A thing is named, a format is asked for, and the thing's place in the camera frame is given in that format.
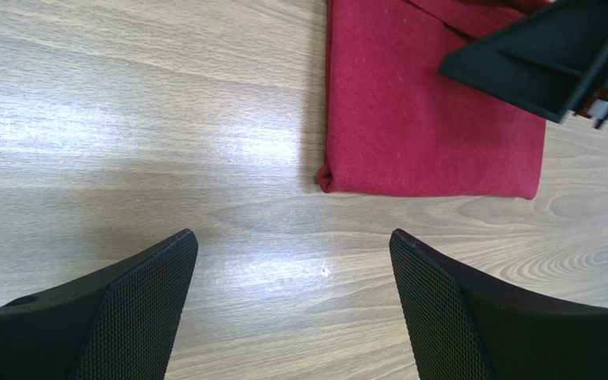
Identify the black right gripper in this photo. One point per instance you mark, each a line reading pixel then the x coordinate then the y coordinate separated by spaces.
pixel 550 63

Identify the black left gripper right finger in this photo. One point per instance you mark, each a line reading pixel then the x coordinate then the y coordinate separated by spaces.
pixel 465 324

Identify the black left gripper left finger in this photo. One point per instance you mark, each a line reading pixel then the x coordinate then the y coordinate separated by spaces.
pixel 119 322

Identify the red t shirt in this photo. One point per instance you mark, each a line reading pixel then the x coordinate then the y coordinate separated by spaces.
pixel 396 127

